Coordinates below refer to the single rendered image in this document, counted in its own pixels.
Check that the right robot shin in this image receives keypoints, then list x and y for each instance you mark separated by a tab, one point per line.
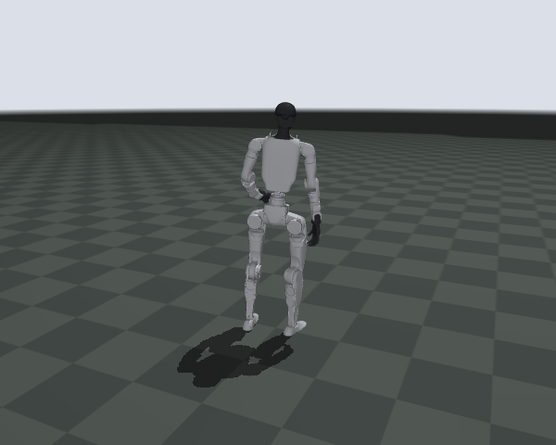
293	295

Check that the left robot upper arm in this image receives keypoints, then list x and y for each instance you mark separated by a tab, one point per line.
254	147

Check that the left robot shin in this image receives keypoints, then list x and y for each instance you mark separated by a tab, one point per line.
251	292

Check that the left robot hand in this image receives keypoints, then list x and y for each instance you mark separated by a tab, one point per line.
266	196

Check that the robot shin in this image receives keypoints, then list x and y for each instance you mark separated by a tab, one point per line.
293	295
251	292

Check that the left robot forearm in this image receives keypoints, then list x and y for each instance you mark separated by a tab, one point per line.
252	190

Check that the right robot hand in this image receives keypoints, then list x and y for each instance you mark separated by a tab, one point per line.
315	231

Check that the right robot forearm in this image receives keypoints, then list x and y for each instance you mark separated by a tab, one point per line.
314	198

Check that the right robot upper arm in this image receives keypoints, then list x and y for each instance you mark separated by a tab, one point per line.
308	151

